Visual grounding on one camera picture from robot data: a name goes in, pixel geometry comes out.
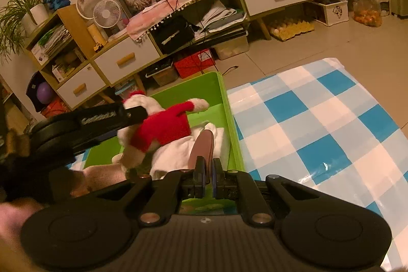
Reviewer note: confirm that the black bag on shelf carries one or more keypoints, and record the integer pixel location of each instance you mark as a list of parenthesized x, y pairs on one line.
[(173, 33)]

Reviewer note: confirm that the bag of oranges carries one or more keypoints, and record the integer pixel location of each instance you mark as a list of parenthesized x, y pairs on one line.
[(368, 13)]

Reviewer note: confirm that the blue plastic box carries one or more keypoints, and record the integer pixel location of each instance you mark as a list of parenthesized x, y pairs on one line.
[(127, 89)]

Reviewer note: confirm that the white desk fan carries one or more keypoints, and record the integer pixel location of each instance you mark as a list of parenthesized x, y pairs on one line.
[(106, 14)]

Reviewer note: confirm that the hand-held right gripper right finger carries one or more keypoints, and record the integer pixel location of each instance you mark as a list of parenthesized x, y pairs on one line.
[(217, 178)]

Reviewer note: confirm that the purple ball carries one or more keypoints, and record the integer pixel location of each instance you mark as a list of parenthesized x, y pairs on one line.
[(44, 92)]

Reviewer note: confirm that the white fluffy plush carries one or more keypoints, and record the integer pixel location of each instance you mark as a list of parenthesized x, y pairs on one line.
[(172, 160)]

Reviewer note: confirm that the white plant pot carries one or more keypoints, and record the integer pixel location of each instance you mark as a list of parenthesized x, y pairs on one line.
[(28, 24), (40, 12)]

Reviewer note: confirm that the stack of books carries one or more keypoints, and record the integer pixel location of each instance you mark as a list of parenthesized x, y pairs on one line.
[(52, 41)]

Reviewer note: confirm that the pile of papers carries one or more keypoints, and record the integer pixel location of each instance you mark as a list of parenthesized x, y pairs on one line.
[(220, 18)]

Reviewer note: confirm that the blue white checked mat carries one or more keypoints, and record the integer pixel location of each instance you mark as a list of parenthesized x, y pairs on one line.
[(318, 131)]

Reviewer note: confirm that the red box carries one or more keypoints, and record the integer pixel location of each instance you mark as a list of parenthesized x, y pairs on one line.
[(194, 62)]

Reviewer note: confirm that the white crate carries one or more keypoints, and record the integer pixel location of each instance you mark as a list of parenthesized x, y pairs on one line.
[(333, 12)]

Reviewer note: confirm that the pink table runner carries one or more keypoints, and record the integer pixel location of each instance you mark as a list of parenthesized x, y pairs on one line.
[(191, 1)]

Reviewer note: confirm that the yellow egg tray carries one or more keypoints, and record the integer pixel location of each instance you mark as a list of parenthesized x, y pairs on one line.
[(290, 29)]

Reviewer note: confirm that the clear storage box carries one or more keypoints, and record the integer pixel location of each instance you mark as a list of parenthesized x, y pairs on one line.
[(162, 73)]

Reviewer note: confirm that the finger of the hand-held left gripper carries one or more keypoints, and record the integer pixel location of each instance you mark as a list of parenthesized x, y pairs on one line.
[(135, 115)]

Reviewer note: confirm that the green potted plant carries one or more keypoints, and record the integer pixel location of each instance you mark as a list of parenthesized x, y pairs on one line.
[(17, 4)]

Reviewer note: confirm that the beige plush toy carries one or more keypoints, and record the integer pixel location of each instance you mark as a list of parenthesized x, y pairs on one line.
[(102, 178)]

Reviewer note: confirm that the cardboard tube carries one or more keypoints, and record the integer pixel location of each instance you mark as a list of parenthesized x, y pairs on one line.
[(97, 33)]

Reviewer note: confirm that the yellow toy truck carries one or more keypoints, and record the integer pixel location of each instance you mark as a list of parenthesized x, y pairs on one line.
[(98, 46)]

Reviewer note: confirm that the green plastic bin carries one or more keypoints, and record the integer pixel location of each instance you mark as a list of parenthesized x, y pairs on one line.
[(220, 93)]

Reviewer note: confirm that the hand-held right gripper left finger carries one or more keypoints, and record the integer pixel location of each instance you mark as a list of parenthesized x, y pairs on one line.
[(200, 178)]

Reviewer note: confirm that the orange bag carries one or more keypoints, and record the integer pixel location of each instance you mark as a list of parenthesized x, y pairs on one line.
[(57, 108)]

